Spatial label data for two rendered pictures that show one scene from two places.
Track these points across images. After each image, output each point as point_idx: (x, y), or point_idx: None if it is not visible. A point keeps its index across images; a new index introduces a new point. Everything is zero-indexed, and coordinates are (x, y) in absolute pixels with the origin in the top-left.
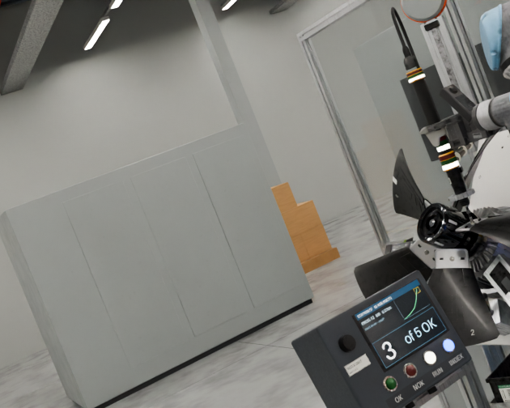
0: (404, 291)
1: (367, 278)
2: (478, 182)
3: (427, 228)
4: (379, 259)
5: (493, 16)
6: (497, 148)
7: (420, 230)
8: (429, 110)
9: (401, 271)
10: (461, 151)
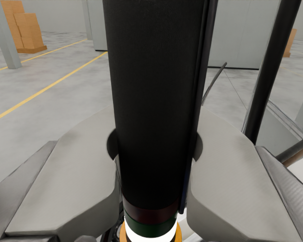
0: None
1: (115, 162)
2: None
3: (118, 223)
4: (119, 163)
5: None
6: None
7: (119, 210)
8: (116, 45)
9: (120, 195)
10: None
